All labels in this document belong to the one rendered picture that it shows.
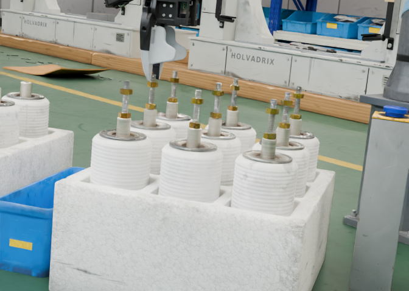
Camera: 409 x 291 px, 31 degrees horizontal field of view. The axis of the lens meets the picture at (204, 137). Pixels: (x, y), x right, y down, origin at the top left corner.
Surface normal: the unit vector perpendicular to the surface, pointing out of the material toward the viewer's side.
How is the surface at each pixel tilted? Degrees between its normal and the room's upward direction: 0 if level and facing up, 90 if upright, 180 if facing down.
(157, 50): 85
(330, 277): 0
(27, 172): 90
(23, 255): 92
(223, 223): 90
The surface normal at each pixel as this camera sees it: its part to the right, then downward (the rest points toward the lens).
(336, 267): 0.09, -0.98
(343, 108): -0.71, 0.07
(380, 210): -0.29, 0.15
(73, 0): 0.69, 0.19
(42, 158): 0.96, 0.14
